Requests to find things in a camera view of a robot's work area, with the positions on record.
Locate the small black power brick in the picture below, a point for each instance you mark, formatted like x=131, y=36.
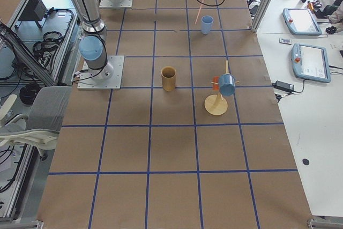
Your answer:
x=286, y=87

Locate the grey office chair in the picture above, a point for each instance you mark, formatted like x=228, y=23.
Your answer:
x=40, y=128

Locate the aluminium frame post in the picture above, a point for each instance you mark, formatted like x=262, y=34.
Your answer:
x=265, y=1

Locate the teach pendant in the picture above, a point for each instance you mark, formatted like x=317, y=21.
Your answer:
x=301, y=22
x=310, y=62

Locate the teach pendant near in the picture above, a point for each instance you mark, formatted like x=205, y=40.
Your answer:
x=310, y=62

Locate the blue mug on tree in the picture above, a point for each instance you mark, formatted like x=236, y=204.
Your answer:
x=226, y=84

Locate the teach pendant far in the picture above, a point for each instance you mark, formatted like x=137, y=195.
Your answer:
x=301, y=22

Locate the light blue plastic cup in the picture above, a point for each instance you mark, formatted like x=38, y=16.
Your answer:
x=207, y=22

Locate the orange mug on tree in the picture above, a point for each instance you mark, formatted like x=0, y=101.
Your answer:
x=215, y=83

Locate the bamboo cylinder holder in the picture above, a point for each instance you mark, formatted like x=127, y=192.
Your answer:
x=168, y=76

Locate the wooden mug tree stand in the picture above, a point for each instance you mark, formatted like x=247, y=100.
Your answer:
x=216, y=104

